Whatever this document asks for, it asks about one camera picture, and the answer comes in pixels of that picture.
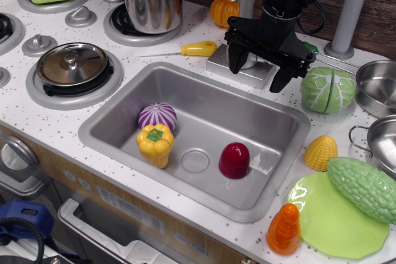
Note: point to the green handled utensil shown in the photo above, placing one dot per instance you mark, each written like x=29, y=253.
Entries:
x=330, y=61

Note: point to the front stove burner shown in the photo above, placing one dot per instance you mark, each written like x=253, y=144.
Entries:
x=72, y=98

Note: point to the green toy cabbage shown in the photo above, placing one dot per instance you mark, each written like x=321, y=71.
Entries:
x=326, y=90

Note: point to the green toy bitter melon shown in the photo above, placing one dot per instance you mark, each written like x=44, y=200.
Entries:
x=369, y=189

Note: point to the silver toy sink basin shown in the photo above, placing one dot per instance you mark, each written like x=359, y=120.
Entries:
x=210, y=115

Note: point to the grey oven door handle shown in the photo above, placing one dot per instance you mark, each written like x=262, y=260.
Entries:
x=135, y=252

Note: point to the light green plastic plate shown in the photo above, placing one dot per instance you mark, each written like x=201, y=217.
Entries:
x=331, y=223

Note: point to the yellow toy corn piece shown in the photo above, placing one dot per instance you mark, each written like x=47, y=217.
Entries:
x=319, y=152

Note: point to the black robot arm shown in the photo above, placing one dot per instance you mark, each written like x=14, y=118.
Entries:
x=286, y=9

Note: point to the purple striped toy onion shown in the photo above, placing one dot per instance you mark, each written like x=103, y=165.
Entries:
x=158, y=113

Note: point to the back right stove burner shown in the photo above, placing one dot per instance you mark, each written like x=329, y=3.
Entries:
x=117, y=27

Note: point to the dark red toy beet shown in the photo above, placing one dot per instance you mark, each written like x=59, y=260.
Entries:
x=234, y=161

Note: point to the grey stove knob upper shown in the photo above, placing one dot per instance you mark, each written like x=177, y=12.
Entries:
x=81, y=17

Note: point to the grey stove knob middle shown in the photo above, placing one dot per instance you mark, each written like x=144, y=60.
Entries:
x=38, y=45

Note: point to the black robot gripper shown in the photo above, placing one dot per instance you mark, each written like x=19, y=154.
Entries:
x=272, y=39

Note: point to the grey support pole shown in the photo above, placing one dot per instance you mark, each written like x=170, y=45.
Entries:
x=340, y=46

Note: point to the grey round dial knob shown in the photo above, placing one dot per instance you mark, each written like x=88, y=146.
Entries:
x=16, y=155

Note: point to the blue clamp tool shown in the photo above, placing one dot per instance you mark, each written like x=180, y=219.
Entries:
x=12, y=213

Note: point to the grey stove knob left edge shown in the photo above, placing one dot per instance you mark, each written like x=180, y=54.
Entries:
x=4, y=77

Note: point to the yellow toy bell pepper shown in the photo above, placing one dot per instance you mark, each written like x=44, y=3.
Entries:
x=155, y=144

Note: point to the steel pot lid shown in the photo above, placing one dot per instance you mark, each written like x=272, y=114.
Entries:
x=71, y=64

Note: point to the left edge stove burner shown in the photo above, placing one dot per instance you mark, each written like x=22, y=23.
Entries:
x=12, y=32

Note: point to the back left stove burner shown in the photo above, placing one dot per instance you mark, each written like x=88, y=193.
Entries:
x=51, y=7

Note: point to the orange toy pumpkin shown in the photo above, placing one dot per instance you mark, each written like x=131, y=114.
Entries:
x=221, y=10

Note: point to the steel pot lower right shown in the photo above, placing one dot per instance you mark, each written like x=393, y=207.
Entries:
x=380, y=147

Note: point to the orange toy carrot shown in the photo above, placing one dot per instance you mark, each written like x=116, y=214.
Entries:
x=283, y=235

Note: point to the steel pan upper right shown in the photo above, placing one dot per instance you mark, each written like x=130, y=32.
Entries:
x=376, y=88

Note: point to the yellow handled toy knife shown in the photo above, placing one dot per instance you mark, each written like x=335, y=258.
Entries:
x=202, y=48

